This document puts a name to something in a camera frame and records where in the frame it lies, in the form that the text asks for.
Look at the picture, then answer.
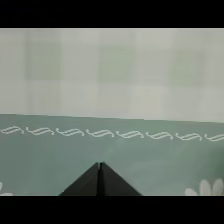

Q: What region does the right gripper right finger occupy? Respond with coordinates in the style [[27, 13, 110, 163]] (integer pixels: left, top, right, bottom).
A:
[[99, 162, 143, 197]]

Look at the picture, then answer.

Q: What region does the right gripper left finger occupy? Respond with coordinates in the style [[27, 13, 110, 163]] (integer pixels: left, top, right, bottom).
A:
[[59, 162, 101, 197]]

